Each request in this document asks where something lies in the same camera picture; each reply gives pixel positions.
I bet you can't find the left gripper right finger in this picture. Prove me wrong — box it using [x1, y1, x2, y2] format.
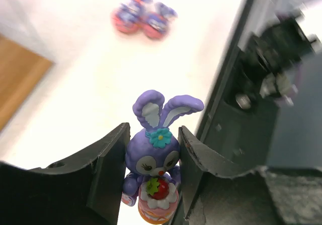
[178, 126, 321, 224]

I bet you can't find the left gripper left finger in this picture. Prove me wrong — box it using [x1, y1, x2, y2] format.
[1, 123, 130, 224]

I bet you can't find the small purple bunny toy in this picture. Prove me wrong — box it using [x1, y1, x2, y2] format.
[122, 90, 204, 224]

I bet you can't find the purple bunny pink donut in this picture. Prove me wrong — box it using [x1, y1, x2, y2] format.
[112, 0, 152, 34]
[142, 2, 178, 40]

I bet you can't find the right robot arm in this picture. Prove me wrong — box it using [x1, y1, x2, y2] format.
[235, 17, 320, 110]

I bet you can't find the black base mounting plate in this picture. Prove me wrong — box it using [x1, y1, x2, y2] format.
[197, 0, 321, 168]

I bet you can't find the white wire wooden shelf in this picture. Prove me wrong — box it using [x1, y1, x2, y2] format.
[0, 35, 53, 129]

